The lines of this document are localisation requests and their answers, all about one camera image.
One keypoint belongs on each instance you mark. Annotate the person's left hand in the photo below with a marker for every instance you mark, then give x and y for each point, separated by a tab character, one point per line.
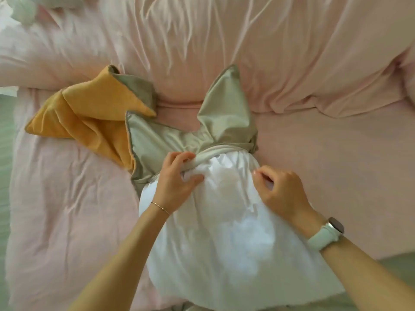
172	187

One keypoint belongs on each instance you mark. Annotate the person's right hand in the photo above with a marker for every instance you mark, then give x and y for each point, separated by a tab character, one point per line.
285	197

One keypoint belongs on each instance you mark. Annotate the white pillow insert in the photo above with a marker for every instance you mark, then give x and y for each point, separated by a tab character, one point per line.
227	239

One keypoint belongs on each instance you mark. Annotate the grey and orange pillowcase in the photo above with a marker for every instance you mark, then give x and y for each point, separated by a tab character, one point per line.
90	119
223	116

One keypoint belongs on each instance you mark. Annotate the pink bed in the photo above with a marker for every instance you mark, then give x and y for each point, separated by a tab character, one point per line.
65	223

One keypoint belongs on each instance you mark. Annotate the person's left forearm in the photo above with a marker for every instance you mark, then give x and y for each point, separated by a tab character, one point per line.
120	262

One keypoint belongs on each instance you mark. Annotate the person's right forearm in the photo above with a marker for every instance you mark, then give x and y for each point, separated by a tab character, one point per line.
366	278

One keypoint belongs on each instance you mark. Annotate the white smartwatch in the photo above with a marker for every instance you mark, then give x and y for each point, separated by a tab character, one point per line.
321	239

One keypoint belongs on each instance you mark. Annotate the pink ruffled duvet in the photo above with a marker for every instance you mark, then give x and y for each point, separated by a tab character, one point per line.
275	45

